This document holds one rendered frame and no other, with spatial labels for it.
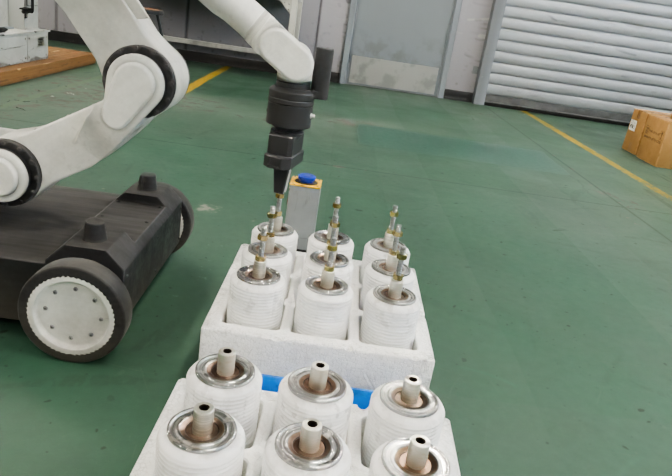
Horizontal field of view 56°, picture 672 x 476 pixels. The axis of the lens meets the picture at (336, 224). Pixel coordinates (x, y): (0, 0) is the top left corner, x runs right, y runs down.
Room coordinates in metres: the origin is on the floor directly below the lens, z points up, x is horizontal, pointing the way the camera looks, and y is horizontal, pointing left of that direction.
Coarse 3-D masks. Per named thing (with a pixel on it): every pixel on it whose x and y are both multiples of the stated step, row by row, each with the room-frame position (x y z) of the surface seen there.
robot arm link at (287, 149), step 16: (272, 112) 1.19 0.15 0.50; (288, 112) 1.18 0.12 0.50; (304, 112) 1.19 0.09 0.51; (272, 128) 1.21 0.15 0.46; (288, 128) 1.19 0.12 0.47; (304, 128) 1.20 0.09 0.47; (272, 144) 1.18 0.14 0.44; (288, 144) 1.18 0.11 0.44; (272, 160) 1.16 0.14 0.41; (288, 160) 1.17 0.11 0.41
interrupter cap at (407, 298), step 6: (378, 288) 1.01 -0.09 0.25; (384, 288) 1.01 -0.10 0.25; (402, 288) 1.02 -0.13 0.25; (378, 294) 0.98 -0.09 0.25; (384, 294) 0.99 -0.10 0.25; (402, 294) 1.00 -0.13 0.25; (408, 294) 1.00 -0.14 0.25; (414, 294) 1.00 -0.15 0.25; (384, 300) 0.96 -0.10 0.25; (390, 300) 0.96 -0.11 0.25; (396, 300) 0.97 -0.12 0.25; (402, 300) 0.97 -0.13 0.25; (408, 300) 0.97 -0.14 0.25; (414, 300) 0.98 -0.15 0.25
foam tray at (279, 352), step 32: (224, 288) 1.06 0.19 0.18; (352, 288) 1.15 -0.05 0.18; (416, 288) 1.20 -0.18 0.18; (224, 320) 0.98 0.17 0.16; (288, 320) 0.98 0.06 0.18; (352, 320) 1.01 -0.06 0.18; (256, 352) 0.91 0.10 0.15; (288, 352) 0.91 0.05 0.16; (320, 352) 0.91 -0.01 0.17; (352, 352) 0.91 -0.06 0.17; (384, 352) 0.92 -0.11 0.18; (416, 352) 0.93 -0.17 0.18; (352, 384) 0.91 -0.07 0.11
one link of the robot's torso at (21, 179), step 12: (0, 132) 1.37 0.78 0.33; (0, 156) 1.21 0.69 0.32; (12, 156) 1.21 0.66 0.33; (0, 168) 1.20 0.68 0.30; (12, 168) 1.20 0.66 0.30; (24, 168) 1.21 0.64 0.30; (0, 180) 1.20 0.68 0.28; (12, 180) 1.20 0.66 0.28; (24, 180) 1.21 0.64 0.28; (0, 192) 1.20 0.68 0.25; (12, 192) 1.20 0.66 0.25; (24, 192) 1.21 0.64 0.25
